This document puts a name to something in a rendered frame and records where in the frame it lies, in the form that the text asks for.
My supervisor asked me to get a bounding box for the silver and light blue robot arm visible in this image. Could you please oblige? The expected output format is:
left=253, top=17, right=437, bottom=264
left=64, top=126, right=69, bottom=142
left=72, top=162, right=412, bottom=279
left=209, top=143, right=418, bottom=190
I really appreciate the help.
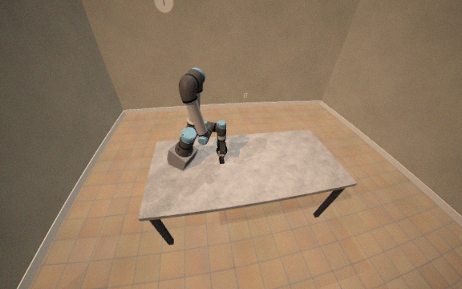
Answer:
left=175, top=67, right=227, bottom=157

